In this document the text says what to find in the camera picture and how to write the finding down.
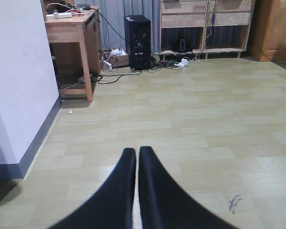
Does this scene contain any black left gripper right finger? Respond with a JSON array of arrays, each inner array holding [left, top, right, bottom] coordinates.
[[138, 146, 234, 229]]

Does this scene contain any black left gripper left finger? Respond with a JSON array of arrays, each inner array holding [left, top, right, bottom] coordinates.
[[50, 148, 136, 229]]

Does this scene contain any wooden desk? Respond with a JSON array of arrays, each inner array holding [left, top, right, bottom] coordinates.
[[41, 0, 102, 102]]

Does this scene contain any white power adapter on floor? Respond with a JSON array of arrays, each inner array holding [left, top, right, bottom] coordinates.
[[174, 58, 189, 68]]

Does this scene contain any cardboard box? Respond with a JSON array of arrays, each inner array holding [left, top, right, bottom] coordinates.
[[109, 48, 129, 68]]

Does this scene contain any black bag on shelf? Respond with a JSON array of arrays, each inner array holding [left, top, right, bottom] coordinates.
[[171, 38, 193, 53]]

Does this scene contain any black computer tower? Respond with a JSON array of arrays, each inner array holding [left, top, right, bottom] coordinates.
[[124, 15, 151, 70]]

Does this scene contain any wooden shelf unit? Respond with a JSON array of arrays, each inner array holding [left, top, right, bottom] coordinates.
[[159, 0, 255, 57]]

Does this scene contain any white power strip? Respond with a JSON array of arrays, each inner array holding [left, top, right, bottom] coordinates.
[[46, 12, 72, 20]]

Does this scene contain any wooden wardrobe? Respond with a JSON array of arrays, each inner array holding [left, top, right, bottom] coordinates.
[[249, 0, 286, 62]]

